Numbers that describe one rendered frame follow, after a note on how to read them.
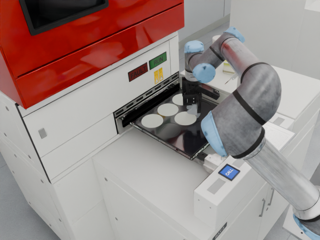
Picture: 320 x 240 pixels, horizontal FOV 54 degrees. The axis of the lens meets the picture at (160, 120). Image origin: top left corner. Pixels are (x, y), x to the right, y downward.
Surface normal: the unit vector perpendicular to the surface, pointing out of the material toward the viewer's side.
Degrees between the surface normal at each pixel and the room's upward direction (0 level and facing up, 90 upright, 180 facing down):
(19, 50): 90
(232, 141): 83
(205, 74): 90
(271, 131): 0
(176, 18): 90
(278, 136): 0
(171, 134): 0
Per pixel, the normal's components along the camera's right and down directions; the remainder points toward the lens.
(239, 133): 0.00, 0.39
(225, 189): -0.07, -0.78
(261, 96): -0.02, -0.14
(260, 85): -0.11, -0.51
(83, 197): 0.73, 0.39
